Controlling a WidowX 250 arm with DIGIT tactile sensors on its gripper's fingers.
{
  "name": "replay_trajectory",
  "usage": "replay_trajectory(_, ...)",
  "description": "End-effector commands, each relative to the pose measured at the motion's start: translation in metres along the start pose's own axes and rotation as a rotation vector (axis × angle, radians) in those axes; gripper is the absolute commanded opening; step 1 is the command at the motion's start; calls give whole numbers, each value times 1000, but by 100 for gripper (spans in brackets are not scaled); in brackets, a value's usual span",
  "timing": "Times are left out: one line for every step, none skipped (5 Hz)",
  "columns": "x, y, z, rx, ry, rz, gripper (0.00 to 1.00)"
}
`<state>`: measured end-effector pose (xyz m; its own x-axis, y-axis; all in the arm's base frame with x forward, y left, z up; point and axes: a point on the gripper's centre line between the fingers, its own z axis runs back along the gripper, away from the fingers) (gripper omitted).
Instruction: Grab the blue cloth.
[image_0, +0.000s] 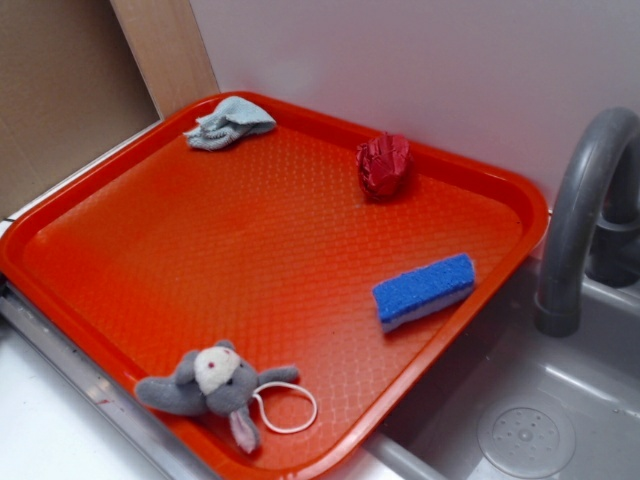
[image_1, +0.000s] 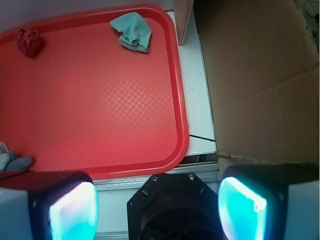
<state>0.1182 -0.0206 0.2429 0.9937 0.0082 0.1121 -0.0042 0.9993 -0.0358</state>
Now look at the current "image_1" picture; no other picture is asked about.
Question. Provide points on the blue-green cloth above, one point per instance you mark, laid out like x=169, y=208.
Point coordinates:
x=135, y=33

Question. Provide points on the grey cloth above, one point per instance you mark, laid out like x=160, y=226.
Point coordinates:
x=10, y=162

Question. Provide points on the crumpled red cloth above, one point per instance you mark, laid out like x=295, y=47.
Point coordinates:
x=28, y=41

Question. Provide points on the brown cardboard box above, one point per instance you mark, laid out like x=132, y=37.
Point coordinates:
x=262, y=69

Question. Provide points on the black octagonal mount plate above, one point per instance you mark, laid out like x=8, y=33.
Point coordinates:
x=174, y=207

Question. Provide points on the light wooden panel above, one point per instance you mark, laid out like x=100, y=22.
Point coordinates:
x=182, y=10

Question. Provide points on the red plastic tray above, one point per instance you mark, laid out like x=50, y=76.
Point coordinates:
x=86, y=103

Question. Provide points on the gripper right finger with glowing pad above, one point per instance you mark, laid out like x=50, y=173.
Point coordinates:
x=270, y=202

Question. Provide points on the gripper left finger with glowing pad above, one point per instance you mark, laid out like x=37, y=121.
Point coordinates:
x=49, y=205

